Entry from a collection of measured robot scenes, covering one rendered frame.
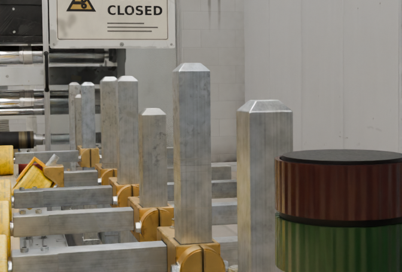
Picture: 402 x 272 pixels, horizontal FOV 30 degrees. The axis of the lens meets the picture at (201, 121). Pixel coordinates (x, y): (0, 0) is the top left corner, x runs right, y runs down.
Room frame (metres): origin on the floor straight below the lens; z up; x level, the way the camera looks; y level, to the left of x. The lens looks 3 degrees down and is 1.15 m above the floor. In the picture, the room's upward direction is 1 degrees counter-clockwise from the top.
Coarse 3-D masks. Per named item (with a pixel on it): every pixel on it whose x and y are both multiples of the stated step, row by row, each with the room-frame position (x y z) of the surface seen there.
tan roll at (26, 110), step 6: (0, 108) 2.80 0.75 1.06; (6, 108) 2.80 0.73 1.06; (12, 108) 2.81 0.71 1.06; (18, 108) 2.81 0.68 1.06; (24, 108) 2.82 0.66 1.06; (30, 108) 2.82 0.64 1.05; (36, 108) 2.83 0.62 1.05; (42, 108) 2.83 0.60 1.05; (0, 114) 2.80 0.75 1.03; (6, 114) 2.80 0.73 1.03; (12, 114) 2.81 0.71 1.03; (18, 114) 2.81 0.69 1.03; (24, 114) 2.82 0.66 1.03; (30, 114) 2.83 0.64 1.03; (36, 114) 2.83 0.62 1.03; (42, 114) 2.84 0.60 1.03
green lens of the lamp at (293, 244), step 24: (288, 240) 0.31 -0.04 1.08; (312, 240) 0.30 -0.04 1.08; (336, 240) 0.30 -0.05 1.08; (360, 240) 0.30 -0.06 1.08; (384, 240) 0.30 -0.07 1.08; (288, 264) 0.31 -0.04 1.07; (312, 264) 0.30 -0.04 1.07; (336, 264) 0.30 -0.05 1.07; (360, 264) 0.30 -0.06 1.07; (384, 264) 0.30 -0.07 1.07
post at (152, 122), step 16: (144, 112) 1.05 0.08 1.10; (160, 112) 1.05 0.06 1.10; (144, 128) 1.05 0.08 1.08; (160, 128) 1.05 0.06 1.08; (144, 144) 1.05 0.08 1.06; (160, 144) 1.05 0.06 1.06; (144, 160) 1.05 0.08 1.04; (160, 160) 1.05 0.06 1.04; (144, 176) 1.05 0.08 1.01; (160, 176) 1.05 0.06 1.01; (144, 192) 1.05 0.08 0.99; (160, 192) 1.05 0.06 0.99
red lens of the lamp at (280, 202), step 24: (288, 168) 0.31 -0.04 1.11; (312, 168) 0.30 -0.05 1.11; (336, 168) 0.30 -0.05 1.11; (360, 168) 0.30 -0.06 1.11; (384, 168) 0.30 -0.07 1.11; (288, 192) 0.31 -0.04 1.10; (312, 192) 0.30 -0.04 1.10; (336, 192) 0.30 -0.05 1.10; (360, 192) 0.30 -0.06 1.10; (384, 192) 0.30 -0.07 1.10; (312, 216) 0.30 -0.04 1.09; (336, 216) 0.30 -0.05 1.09; (360, 216) 0.30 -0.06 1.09; (384, 216) 0.30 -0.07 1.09
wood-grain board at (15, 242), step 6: (18, 168) 2.19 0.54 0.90; (12, 180) 1.91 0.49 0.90; (12, 186) 1.80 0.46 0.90; (12, 210) 1.45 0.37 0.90; (18, 210) 1.45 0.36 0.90; (12, 216) 1.38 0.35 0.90; (12, 240) 1.17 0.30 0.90; (18, 240) 1.17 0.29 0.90; (12, 246) 1.12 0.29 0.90; (18, 246) 1.12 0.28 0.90
